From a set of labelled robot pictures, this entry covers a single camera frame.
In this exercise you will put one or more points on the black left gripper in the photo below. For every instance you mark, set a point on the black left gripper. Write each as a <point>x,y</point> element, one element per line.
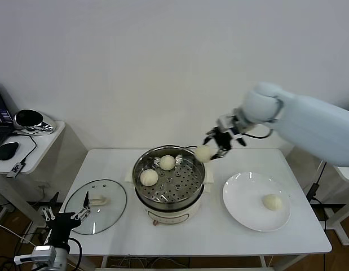
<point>62,224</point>

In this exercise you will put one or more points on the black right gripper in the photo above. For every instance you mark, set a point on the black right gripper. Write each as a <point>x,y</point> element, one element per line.
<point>224,139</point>

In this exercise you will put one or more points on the white steamed baozi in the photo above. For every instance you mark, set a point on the white steamed baozi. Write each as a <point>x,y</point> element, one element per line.
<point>272,202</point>
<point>203,153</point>
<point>167,162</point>
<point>149,178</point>

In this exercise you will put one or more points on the round glass lid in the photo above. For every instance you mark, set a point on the round glass lid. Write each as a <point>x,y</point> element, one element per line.
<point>106,192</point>

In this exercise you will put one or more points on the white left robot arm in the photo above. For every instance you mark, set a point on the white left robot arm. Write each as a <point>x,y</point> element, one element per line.
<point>61,258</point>

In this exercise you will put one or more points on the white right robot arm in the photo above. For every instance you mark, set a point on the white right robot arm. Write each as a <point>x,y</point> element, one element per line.
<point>304,118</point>

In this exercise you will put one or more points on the stainless steel steamer basket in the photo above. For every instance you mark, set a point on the stainless steel steamer basket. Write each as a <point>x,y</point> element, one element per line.
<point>182,183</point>

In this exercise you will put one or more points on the white round plate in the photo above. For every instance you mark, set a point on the white round plate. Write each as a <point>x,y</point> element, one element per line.
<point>242,192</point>

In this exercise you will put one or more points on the white table leg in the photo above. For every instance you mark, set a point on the white table leg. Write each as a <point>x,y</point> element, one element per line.
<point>263,262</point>
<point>104,262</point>

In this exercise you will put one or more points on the white side desk with mouse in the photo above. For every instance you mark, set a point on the white side desk with mouse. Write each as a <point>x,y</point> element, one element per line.
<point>41,152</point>

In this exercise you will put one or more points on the grey usb hub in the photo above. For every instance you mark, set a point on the grey usb hub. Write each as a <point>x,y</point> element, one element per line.
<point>15,170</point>

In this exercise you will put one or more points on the cream electric cooker base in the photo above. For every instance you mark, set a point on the cream electric cooker base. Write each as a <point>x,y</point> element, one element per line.
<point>168,216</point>

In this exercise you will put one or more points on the black computer mouse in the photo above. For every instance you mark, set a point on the black computer mouse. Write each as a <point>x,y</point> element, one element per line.
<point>8,150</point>

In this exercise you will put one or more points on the chrome and black headset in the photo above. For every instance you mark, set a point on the chrome and black headset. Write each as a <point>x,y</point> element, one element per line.
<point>29,118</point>

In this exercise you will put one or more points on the black power adapter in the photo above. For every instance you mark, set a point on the black power adapter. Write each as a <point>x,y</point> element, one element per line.
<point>314,191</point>

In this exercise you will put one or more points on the white side desk with label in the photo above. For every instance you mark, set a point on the white side desk with label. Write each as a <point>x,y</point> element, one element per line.
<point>342,223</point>

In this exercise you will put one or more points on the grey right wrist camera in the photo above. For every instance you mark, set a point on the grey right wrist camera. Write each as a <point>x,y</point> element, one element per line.
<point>226,122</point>

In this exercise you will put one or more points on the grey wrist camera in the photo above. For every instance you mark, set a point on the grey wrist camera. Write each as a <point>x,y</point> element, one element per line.
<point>44,253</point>
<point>226,122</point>

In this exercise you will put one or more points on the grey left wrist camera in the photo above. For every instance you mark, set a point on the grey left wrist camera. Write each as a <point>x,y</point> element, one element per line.
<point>44,253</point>

